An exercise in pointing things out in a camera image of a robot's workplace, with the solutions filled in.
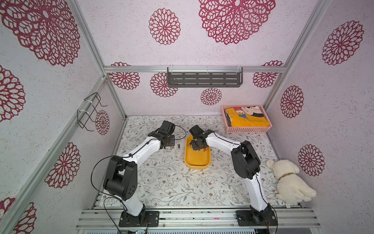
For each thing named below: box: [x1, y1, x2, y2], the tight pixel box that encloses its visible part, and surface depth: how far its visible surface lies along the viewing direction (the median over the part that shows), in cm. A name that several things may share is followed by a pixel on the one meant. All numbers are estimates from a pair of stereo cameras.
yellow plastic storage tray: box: [184, 135, 211, 170], surface depth 98 cm
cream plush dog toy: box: [265, 158, 318, 205], surface depth 79 cm
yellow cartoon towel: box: [224, 106, 271, 127], surface depth 112 cm
